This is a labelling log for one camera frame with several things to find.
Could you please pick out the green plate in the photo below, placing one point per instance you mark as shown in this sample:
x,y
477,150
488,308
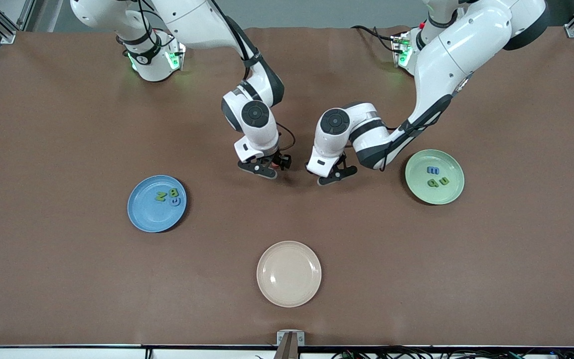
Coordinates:
x,y
429,194

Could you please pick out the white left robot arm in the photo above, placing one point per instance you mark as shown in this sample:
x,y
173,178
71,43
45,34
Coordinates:
x,y
456,45

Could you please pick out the green letter q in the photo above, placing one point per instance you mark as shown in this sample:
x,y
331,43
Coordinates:
x,y
432,183

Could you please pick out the blue plate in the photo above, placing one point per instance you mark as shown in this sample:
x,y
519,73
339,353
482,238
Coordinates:
x,y
152,217

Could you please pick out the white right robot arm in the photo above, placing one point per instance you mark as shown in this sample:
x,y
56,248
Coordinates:
x,y
192,20

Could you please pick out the brown table cover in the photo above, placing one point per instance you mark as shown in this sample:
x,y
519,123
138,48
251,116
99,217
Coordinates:
x,y
287,224

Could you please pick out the blue letter G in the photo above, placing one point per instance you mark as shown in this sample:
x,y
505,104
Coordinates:
x,y
175,201

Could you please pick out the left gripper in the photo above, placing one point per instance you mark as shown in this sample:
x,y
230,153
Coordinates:
x,y
306,164

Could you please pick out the green letter B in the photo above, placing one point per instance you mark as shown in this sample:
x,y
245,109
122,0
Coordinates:
x,y
174,192

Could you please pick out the green letter N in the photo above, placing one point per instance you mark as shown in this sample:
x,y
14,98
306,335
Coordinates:
x,y
160,196

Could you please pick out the beige plate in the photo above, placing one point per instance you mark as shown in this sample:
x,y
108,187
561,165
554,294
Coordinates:
x,y
289,274

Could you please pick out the blue letter m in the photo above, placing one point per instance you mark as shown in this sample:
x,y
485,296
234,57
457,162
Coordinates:
x,y
433,170

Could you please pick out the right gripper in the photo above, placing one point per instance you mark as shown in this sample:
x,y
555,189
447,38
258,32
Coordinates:
x,y
281,160

